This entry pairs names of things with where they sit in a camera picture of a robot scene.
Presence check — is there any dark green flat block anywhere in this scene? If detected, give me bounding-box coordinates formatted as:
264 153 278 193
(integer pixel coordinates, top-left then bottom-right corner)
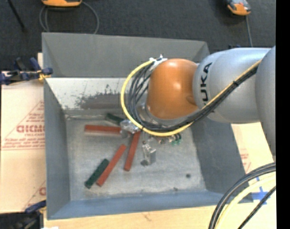
106 113 125 125
84 158 110 189

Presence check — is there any shiny silver crumpled object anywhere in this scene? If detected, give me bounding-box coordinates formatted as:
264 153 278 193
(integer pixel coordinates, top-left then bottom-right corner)
120 119 140 134

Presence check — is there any grey metal bin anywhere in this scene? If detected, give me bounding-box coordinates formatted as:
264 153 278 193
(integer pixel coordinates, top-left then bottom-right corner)
41 31 254 220

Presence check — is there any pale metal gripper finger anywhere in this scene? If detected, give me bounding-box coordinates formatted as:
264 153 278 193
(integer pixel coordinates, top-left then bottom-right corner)
148 148 158 165
140 143 151 167

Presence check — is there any red-brown flat block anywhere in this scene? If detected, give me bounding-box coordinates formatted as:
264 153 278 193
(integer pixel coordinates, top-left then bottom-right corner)
123 130 142 172
84 124 123 136
96 144 127 187

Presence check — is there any brown cardboard board, red print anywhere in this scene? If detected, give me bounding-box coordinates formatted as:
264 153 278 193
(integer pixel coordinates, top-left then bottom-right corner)
0 79 276 215

